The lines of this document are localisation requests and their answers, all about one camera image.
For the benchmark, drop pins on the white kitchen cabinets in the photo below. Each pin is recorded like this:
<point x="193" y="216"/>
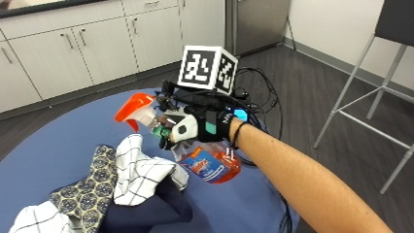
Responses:
<point x="99" y="45"/>

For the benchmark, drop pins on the white checked cloth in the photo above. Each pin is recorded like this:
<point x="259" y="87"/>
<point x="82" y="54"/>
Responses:
<point x="137" y="168"/>
<point x="39" y="220"/>

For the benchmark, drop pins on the white cube with black markers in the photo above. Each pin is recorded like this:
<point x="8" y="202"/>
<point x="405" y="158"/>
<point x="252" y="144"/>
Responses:
<point x="200" y="66"/>

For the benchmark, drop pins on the stainless steel refrigerator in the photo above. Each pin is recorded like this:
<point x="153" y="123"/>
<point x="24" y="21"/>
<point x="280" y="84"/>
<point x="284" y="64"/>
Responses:
<point x="259" y="22"/>

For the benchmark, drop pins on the grey metal stool black seat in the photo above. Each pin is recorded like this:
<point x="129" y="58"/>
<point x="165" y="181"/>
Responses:
<point x="388" y="81"/>

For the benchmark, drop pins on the black wrist device blue light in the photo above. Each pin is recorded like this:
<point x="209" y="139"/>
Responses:
<point x="240" y="115"/>

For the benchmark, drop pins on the black wristband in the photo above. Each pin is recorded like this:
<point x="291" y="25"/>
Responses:
<point x="237" y="134"/>

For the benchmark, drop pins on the navy gold patterned cloth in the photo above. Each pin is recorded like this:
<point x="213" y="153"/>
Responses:
<point x="88" y="191"/>

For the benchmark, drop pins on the orange spray bottle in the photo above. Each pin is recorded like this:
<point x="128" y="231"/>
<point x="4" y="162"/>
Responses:
<point x="216" y="165"/>

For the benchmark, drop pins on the dark countertop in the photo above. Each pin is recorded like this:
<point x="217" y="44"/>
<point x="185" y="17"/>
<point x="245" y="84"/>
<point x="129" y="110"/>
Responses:
<point x="39" y="6"/>

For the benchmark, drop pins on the plain navy cloth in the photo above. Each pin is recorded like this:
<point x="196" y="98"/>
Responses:
<point x="147" y="213"/>

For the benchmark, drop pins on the blue table cover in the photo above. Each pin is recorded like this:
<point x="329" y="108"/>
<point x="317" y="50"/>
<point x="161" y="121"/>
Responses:
<point x="56" y="139"/>

